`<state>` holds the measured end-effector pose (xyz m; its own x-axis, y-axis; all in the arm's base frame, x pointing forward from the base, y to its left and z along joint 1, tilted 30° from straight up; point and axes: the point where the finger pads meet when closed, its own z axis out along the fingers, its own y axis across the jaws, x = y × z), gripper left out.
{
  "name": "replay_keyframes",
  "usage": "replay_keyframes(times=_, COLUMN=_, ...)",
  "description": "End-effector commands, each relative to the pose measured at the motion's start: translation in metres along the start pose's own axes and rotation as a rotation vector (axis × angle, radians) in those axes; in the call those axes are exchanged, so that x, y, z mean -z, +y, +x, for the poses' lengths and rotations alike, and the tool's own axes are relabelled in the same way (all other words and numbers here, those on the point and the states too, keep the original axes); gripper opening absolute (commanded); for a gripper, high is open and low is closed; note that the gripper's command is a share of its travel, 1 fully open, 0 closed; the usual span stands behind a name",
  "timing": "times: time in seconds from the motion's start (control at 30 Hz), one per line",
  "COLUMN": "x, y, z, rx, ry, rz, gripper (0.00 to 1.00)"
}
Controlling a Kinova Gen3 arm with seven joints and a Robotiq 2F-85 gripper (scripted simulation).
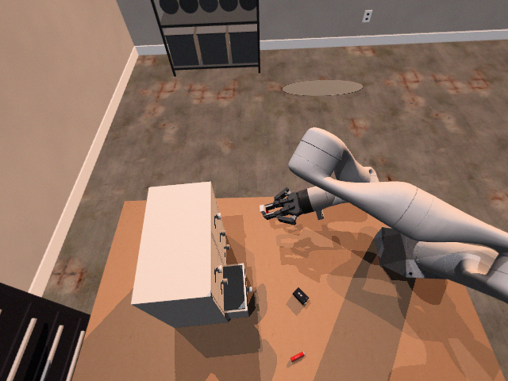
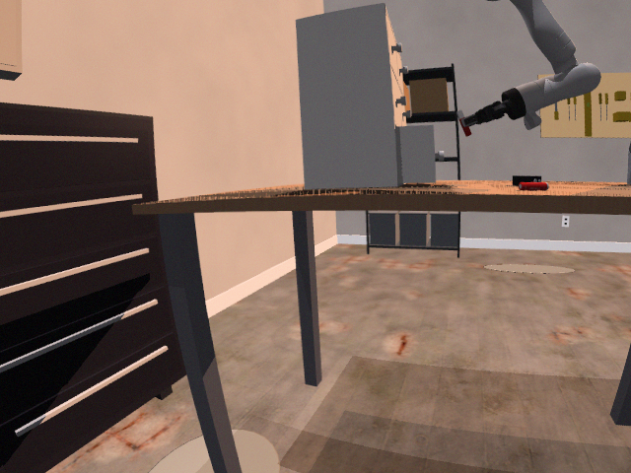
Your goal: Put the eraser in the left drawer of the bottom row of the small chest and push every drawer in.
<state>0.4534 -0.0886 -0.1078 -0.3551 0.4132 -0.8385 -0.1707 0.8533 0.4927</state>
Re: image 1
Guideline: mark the red battery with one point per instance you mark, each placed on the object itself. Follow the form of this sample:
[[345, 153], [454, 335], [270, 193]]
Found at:
[[297, 356]]

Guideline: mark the black 9v battery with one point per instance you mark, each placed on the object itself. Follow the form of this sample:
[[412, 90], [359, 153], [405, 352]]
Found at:
[[301, 296]]

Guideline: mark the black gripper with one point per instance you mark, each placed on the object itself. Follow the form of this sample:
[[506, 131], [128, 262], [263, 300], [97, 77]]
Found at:
[[290, 204]]

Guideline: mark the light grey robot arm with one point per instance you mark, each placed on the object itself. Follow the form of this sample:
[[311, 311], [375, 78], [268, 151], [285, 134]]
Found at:
[[409, 210]]

